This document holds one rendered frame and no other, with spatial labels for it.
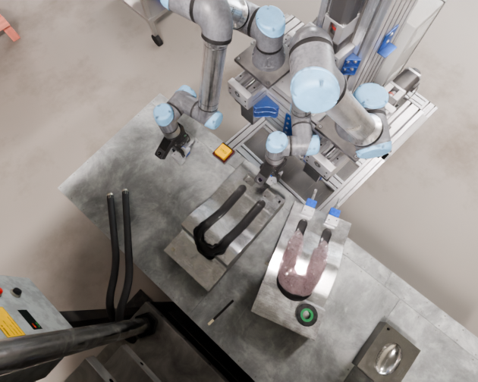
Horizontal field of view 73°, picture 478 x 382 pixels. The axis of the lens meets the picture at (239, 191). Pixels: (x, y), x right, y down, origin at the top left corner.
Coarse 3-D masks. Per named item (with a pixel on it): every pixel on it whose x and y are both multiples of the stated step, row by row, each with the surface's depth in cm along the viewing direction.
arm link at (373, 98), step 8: (360, 88) 113; (368, 88) 113; (376, 88) 112; (384, 88) 113; (360, 96) 111; (368, 96) 111; (376, 96) 111; (384, 96) 111; (360, 104) 111; (368, 104) 110; (376, 104) 109; (384, 104) 110; (368, 112) 110; (376, 112) 110; (384, 112) 111
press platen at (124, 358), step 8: (120, 352) 109; (128, 352) 109; (112, 360) 108; (120, 360) 108; (128, 360) 108; (136, 360) 108; (112, 368) 107; (120, 368) 107; (128, 368) 107; (136, 368) 107; (144, 368) 108; (112, 376) 106; (120, 376) 106; (128, 376) 106; (136, 376) 106; (144, 376) 106; (152, 376) 107
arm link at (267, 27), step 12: (264, 12) 125; (276, 12) 125; (252, 24) 127; (264, 24) 123; (276, 24) 124; (252, 36) 132; (264, 36) 127; (276, 36) 127; (264, 48) 133; (276, 48) 133
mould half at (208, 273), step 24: (240, 168) 145; (216, 192) 142; (192, 216) 134; (240, 216) 139; (264, 216) 138; (192, 240) 138; (216, 240) 130; (240, 240) 133; (192, 264) 135; (216, 264) 135
